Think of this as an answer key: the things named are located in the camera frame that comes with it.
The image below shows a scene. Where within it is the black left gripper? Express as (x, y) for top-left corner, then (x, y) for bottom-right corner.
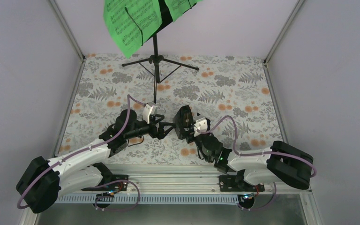
(125, 113), (174, 140)

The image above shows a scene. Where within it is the black metronome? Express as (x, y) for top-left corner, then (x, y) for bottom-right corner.
(173, 105), (194, 140)

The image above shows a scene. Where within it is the black music stand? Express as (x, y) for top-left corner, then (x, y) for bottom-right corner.
(121, 0), (199, 104)

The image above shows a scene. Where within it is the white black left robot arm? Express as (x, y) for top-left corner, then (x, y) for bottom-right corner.
(16, 110), (176, 214)

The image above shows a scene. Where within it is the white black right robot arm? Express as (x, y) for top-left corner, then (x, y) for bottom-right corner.
(174, 112), (317, 191)

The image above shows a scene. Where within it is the floral patterned mat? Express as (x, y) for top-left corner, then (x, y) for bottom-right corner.
(58, 53), (282, 155)

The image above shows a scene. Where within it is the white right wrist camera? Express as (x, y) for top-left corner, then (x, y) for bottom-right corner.
(193, 115), (210, 137)

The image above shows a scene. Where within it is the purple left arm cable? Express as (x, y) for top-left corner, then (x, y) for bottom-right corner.
(17, 94), (148, 213)

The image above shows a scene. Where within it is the aluminium rail frame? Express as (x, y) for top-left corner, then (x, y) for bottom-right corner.
(32, 164), (311, 195)

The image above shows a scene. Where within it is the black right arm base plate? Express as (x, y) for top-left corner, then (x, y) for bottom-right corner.
(218, 175), (265, 192)

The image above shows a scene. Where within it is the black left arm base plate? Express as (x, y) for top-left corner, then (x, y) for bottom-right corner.
(81, 174), (129, 192)

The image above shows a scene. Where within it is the grey slotted cable duct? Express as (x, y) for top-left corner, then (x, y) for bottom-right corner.
(56, 193), (242, 205)

